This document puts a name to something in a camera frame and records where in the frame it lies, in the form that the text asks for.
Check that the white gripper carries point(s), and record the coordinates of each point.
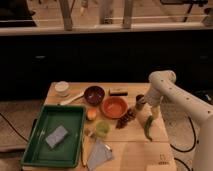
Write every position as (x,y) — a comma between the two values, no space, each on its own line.
(155,111)

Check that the dark metal cup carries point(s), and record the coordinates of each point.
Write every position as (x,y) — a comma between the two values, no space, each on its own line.
(140,102)

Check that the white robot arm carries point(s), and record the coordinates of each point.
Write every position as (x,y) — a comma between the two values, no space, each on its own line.
(162,83)

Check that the brown dried grapes bunch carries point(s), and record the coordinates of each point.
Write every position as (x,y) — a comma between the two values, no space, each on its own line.
(124,120)

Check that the orange bowl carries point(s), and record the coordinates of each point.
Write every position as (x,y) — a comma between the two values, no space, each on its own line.
(114,107)

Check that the light green plastic cup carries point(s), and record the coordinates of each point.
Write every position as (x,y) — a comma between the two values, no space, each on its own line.
(102,129)

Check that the grey cloth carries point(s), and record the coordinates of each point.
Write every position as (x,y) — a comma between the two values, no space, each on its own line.
(99,154)

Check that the orange fruit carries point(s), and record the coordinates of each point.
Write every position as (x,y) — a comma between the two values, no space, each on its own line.
(91,114)

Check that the purple bowl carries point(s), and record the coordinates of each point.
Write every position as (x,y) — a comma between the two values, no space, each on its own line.
(94,95)

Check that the wooden fork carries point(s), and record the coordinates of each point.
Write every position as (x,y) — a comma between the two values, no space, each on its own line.
(85,145)

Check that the white spoon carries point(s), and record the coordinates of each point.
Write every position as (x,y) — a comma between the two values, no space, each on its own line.
(70,100)

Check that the white cup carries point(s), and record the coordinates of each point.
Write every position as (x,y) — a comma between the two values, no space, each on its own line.
(62,88)

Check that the green plastic tray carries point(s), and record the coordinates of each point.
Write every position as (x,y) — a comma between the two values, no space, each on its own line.
(66,153)

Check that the grey sponge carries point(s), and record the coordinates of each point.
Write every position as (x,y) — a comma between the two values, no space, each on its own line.
(56,136)

